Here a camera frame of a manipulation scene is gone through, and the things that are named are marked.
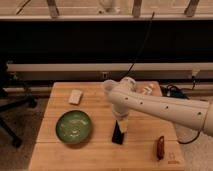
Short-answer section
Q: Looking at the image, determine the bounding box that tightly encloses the green ceramic bowl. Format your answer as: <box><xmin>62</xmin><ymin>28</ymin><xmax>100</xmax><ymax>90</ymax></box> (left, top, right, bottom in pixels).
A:
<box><xmin>55</xmin><ymin>110</ymin><xmax>92</xmax><ymax>144</ymax></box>

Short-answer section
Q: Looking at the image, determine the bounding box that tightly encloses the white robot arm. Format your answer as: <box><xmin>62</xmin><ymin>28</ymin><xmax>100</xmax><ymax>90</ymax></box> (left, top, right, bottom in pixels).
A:
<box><xmin>102</xmin><ymin>77</ymin><xmax>213</xmax><ymax>137</ymax></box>

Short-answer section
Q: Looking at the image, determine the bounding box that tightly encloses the black smartphone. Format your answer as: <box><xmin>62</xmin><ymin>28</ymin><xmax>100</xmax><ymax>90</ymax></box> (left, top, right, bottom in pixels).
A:
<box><xmin>112</xmin><ymin>122</ymin><xmax>124</xmax><ymax>145</ymax></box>

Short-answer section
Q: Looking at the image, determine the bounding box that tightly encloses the clear plastic cup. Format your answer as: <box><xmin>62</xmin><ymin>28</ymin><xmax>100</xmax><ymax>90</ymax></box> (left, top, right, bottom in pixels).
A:
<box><xmin>101</xmin><ymin>80</ymin><xmax>118</xmax><ymax>95</ymax></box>

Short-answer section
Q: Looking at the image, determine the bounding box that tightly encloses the red-brown pocket knife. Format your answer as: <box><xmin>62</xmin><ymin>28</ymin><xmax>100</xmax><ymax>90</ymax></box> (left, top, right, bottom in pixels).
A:
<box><xmin>157</xmin><ymin>136</ymin><xmax>165</xmax><ymax>160</ymax></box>

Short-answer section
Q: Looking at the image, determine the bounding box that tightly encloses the white tube with orange cap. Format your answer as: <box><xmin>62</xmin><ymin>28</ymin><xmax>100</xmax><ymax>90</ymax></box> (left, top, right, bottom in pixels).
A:
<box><xmin>143</xmin><ymin>84</ymin><xmax>154</xmax><ymax>95</ymax></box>

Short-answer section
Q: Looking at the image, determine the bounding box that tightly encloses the black office chair base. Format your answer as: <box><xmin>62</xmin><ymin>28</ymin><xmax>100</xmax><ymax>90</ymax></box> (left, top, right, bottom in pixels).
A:
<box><xmin>0</xmin><ymin>61</ymin><xmax>38</xmax><ymax>149</ymax></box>

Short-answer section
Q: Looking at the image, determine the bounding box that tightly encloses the white baseboard heater rail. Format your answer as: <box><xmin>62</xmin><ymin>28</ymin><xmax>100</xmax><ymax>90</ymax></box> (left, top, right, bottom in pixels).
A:
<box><xmin>8</xmin><ymin>62</ymin><xmax>213</xmax><ymax>81</ymax></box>

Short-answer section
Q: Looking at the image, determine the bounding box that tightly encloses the black robot cable on floor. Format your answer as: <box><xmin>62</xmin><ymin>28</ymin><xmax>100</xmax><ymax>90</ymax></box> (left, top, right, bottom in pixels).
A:
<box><xmin>161</xmin><ymin>76</ymin><xmax>202</xmax><ymax>145</ymax></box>

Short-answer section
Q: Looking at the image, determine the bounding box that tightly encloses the black hanging cable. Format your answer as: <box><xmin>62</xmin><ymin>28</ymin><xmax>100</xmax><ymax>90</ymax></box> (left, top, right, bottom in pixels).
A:
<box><xmin>119</xmin><ymin>11</ymin><xmax>156</xmax><ymax>82</ymax></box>

